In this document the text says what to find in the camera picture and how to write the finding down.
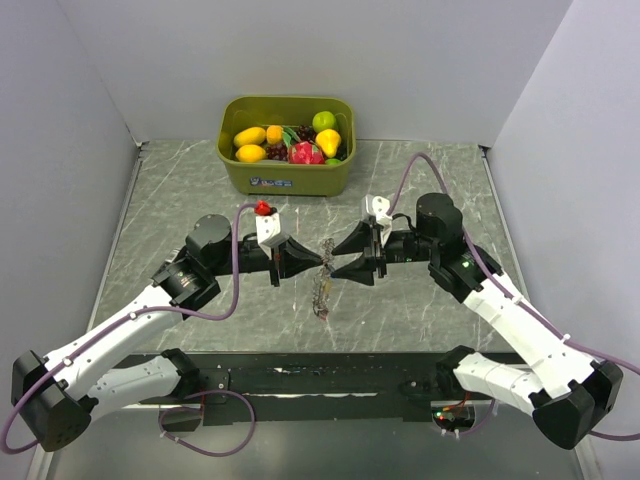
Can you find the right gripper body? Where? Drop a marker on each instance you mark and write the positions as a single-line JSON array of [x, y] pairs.
[[407, 246]]

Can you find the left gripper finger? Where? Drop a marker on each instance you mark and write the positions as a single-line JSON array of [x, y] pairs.
[[289, 268], [300, 255]]

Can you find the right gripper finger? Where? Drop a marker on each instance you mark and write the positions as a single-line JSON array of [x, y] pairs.
[[362, 270], [356, 241]]

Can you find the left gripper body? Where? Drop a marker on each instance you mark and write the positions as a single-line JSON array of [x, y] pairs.
[[277, 256]]

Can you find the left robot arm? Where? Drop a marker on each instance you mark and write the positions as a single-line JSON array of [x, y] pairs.
[[58, 395]]

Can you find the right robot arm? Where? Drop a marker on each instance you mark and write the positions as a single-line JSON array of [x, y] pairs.
[[566, 392]]

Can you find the olive green plastic basket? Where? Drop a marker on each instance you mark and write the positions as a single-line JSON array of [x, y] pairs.
[[294, 114]]

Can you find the pink dragon fruit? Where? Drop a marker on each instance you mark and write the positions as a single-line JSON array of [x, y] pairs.
[[305, 153]]

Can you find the dark red grapes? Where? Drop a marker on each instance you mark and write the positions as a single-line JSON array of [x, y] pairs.
[[278, 152]]

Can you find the yellow pear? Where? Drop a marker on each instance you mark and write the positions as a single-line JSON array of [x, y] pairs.
[[329, 141]]

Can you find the lower yellow mango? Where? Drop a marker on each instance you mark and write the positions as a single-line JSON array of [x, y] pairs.
[[251, 153]]

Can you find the yellow mango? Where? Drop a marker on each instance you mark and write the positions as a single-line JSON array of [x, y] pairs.
[[250, 136], [251, 153]]

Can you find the orange fruit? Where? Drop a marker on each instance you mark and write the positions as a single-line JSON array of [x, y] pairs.
[[274, 135]]

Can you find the upper yellow mango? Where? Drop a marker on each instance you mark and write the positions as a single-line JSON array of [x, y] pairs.
[[250, 136]]

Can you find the green apple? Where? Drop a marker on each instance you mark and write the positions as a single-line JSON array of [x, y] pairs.
[[324, 120]]

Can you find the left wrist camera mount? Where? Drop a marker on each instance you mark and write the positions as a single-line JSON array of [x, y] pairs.
[[271, 229]]

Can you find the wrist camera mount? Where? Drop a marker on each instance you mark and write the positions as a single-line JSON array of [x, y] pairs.
[[271, 229], [375, 212]]

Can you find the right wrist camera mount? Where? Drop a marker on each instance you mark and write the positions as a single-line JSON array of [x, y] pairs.
[[375, 212]]

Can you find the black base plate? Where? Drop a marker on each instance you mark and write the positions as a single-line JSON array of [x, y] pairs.
[[321, 386]]

